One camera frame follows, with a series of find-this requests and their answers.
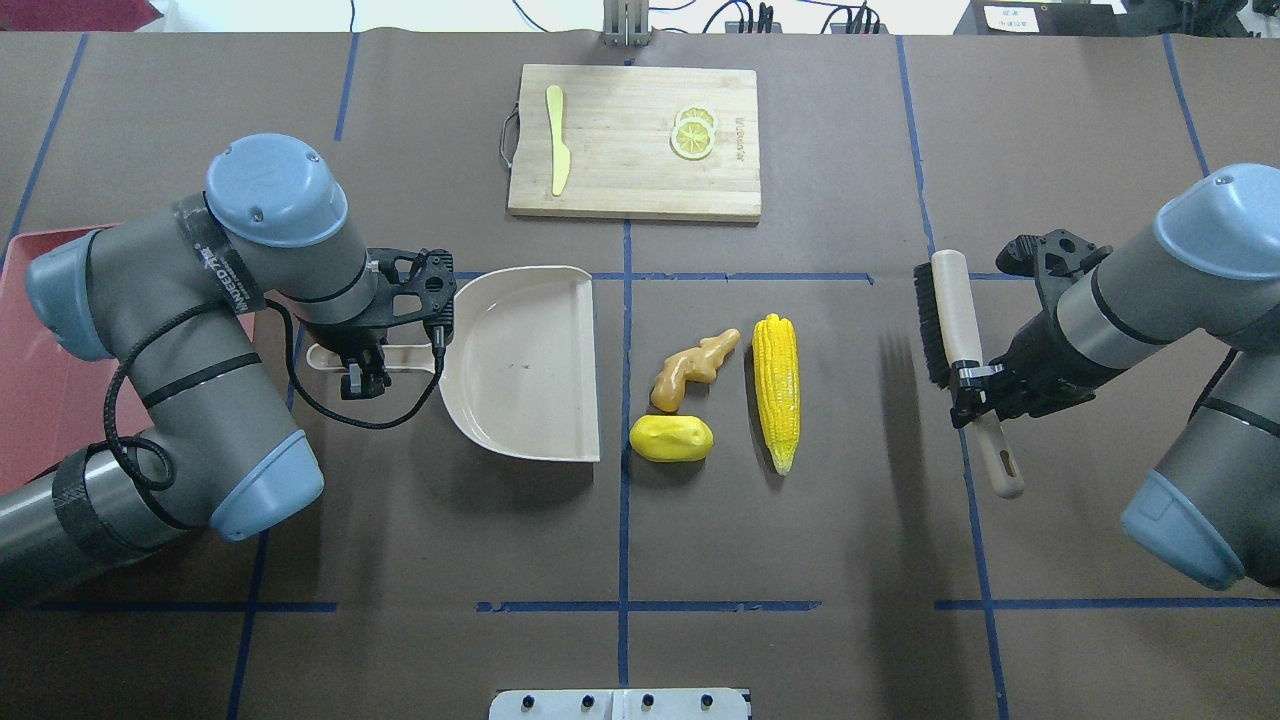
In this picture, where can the pink plastic bin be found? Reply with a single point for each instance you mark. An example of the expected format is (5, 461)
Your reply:
(51, 402)

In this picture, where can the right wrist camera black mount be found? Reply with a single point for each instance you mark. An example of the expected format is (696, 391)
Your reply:
(1055, 261)

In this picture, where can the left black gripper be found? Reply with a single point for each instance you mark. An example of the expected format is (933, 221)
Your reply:
(352, 345)

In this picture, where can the tan toy ginger root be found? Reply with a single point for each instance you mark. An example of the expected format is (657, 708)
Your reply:
(699, 364)

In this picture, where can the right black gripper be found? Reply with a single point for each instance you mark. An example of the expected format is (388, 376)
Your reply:
(1035, 366)

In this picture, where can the beige plastic dustpan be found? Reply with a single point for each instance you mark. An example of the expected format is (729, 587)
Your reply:
(519, 377)

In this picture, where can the pink cloth on stand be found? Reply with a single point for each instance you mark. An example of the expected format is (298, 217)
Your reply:
(77, 16)

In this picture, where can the yellow toy potato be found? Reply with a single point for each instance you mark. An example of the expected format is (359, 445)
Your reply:
(671, 438)

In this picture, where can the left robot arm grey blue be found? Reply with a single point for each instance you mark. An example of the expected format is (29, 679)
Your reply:
(162, 296)

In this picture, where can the yellow plastic knife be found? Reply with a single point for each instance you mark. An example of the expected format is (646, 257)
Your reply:
(560, 153)

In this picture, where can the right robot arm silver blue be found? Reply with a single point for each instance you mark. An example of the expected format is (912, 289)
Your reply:
(1201, 278)

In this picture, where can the lemon slice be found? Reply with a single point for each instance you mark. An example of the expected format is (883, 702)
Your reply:
(693, 138)
(691, 112)

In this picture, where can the black box with label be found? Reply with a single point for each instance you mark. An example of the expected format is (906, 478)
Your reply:
(1037, 18)

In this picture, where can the yellow toy corn cob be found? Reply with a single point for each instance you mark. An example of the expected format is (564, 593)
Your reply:
(777, 387)

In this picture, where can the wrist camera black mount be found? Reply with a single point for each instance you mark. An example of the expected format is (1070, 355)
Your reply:
(1055, 261)
(412, 287)

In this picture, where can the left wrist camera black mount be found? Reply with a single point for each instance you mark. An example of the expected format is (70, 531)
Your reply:
(412, 287)

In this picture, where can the aluminium frame post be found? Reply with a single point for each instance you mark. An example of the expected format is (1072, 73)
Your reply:
(626, 23)

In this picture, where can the beige hand brush black bristles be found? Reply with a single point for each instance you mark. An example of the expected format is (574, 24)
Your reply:
(948, 326)

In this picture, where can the lemon slice front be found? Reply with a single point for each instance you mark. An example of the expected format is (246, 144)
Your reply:
(693, 138)

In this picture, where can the lemon slice back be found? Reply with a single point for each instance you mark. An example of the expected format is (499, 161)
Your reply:
(691, 112)

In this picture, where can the wooden cutting board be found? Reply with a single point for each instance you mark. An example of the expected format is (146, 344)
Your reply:
(617, 122)

